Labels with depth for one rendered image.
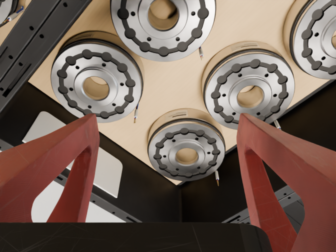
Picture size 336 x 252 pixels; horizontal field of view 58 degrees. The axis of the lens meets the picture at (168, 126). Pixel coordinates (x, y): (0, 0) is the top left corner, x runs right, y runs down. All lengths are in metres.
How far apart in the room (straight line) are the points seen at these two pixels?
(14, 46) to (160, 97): 0.18
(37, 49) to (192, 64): 0.18
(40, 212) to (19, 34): 0.59
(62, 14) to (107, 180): 0.21
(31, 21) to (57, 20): 0.02
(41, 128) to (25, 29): 0.14
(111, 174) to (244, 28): 0.23
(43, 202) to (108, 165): 0.40
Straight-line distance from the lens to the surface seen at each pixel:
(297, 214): 0.59
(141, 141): 0.43
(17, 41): 0.27
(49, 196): 0.76
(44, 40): 0.27
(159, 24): 0.33
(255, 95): 0.38
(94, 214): 0.78
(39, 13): 0.26
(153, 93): 0.38
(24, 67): 0.30
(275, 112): 0.38
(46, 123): 0.38
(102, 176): 0.38
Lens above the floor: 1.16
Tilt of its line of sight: 54 degrees down
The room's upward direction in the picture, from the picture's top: 180 degrees counter-clockwise
